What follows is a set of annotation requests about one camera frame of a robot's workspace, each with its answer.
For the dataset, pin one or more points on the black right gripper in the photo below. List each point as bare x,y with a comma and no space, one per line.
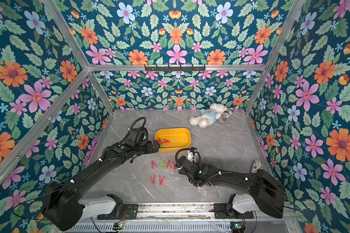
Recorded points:
181,163

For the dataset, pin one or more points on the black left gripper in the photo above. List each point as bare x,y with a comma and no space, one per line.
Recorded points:
150,149

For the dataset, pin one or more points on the red clothespin row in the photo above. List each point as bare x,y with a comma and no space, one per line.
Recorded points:
153,164

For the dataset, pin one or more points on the green clothespin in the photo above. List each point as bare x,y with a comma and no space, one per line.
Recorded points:
162,164

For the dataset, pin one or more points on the yellow plastic storage box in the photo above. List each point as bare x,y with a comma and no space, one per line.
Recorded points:
180,138

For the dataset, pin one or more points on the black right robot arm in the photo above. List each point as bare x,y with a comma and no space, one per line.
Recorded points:
261,190

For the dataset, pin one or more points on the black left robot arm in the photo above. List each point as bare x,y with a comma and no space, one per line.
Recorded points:
63,203

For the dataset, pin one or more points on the pile of clothespins in box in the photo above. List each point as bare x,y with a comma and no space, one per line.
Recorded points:
163,141

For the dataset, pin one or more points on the white teddy bear blue shirt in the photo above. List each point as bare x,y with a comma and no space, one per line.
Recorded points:
208,116

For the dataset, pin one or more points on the patterned pouch near bear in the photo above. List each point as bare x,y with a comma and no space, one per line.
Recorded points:
226,114

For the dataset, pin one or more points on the aluminium front rail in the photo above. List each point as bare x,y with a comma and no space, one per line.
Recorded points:
163,210

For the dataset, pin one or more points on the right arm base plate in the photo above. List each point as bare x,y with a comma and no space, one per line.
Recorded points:
226,211

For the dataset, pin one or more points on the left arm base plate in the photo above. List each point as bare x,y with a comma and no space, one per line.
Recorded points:
120,211

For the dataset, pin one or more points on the black hook rail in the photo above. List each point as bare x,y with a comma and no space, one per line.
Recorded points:
170,68

